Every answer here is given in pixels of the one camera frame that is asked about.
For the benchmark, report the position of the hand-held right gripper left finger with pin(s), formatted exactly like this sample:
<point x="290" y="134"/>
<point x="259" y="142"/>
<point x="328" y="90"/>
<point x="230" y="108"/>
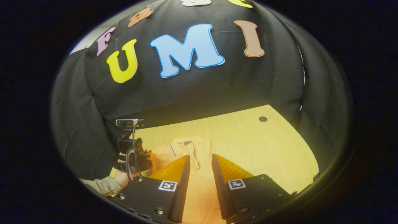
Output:
<point x="183" y="186"/>

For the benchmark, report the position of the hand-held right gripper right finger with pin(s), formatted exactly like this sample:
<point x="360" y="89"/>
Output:
<point x="219" y="186"/>

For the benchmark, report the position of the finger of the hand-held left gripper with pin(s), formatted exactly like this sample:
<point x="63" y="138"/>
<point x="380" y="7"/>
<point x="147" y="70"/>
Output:
<point x="146" y="160"/>

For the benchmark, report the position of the orange T-shirt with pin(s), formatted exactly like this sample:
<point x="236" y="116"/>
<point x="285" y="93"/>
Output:
<point x="199" y="193"/>

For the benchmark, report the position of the black table grommet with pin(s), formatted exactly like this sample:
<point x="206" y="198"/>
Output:
<point x="263" y="118"/>

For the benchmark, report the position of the black backdrop cloth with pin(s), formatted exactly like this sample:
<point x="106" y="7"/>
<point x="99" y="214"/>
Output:
<point x="217" y="87"/>

